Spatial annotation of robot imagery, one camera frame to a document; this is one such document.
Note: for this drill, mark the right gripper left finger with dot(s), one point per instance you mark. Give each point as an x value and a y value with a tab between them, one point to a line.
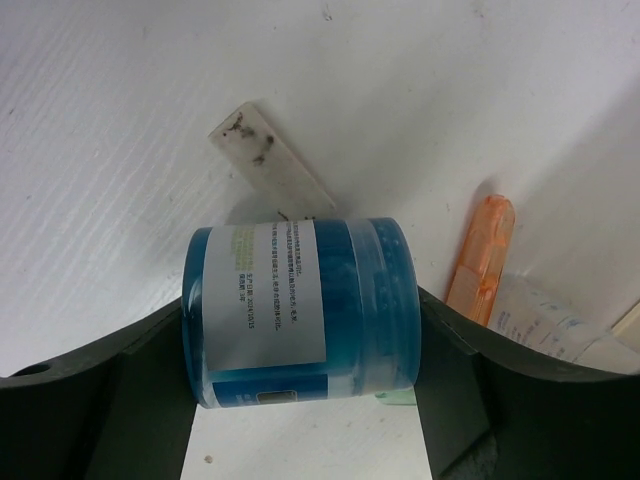
120	407

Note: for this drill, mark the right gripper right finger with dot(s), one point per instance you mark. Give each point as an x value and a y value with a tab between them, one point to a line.
493	409

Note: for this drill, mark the blue gel jar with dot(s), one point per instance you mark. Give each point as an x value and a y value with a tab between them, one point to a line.
294	311

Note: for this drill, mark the cream drawer cabinet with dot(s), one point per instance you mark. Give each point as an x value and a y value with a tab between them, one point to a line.
627	328

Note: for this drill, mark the green translucent case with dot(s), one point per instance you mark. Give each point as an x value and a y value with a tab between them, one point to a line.
405	397

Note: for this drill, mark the orange translucent case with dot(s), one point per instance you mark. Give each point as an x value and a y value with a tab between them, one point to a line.
480	263

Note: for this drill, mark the small clear spray bottle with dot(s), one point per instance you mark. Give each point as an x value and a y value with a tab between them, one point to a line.
530	317

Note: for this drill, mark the white plastic strip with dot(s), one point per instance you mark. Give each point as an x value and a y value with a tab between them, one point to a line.
254	148

